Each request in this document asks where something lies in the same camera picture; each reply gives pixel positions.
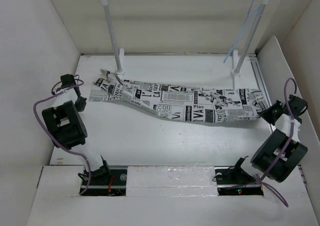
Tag black white newspaper print trousers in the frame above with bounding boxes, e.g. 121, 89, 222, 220
89, 70, 268, 124

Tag clear blue plastic hanger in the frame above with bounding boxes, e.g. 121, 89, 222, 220
223, 0, 260, 63

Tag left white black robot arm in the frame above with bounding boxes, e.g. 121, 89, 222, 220
41, 74, 112, 184

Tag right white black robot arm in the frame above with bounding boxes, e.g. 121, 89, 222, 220
250, 94, 308, 183

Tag aluminium rail right side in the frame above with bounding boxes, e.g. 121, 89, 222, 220
249, 50, 275, 131

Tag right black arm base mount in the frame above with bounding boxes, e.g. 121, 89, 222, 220
212, 156, 264, 196

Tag white metal clothes rack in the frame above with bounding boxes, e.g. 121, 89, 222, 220
98, 0, 275, 89

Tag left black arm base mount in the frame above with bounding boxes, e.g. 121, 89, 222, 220
78, 166, 128, 196

